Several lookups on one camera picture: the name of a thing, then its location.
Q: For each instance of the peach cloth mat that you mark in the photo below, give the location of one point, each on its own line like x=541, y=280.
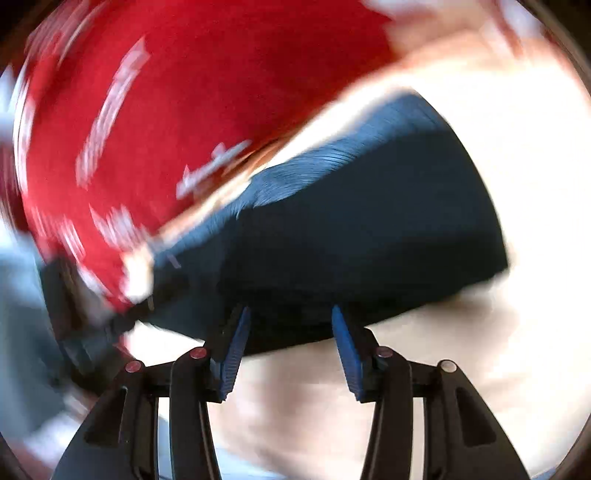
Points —
x=508, y=369

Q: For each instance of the red printed blanket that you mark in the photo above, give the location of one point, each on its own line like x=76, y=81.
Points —
x=207, y=92

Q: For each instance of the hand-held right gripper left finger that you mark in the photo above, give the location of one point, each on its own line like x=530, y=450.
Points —
x=235, y=350

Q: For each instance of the person's jeans leg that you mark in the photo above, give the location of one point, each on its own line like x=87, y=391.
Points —
x=21, y=350

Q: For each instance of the black pants with blue trim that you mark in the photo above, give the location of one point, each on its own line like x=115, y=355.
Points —
x=346, y=230

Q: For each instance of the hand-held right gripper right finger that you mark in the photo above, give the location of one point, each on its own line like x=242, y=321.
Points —
x=346, y=355

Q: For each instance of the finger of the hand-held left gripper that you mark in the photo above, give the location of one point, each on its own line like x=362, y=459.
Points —
x=147, y=302

